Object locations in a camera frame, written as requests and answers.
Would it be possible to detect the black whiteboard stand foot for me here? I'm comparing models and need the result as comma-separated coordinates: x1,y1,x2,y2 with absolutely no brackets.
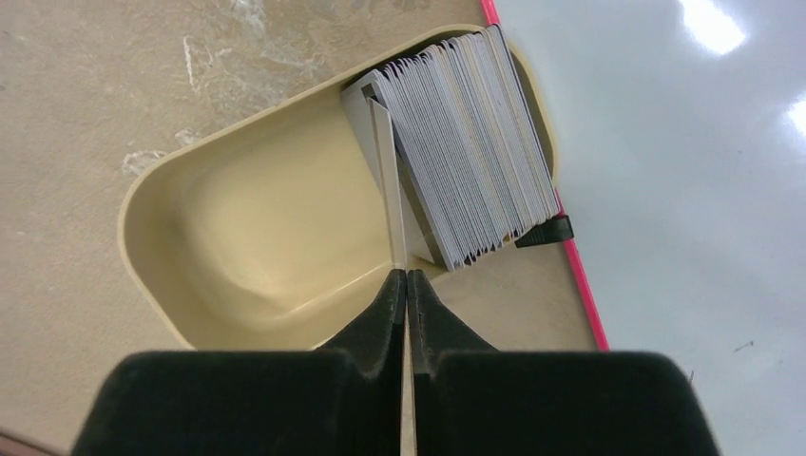
515,215,574,248

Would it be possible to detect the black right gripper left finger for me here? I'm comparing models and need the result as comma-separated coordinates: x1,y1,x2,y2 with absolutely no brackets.
72,270,406,455

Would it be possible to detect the stack of credit cards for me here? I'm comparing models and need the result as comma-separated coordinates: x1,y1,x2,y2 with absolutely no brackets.
341,25,563,270

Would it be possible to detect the beige oval tray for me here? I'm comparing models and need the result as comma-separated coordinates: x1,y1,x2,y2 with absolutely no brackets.
119,25,556,351

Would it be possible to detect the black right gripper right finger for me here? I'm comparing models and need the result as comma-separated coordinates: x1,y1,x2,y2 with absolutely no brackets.
407,270,719,455

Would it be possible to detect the pink framed whiteboard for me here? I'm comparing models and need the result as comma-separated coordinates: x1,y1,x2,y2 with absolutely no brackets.
496,1,805,455

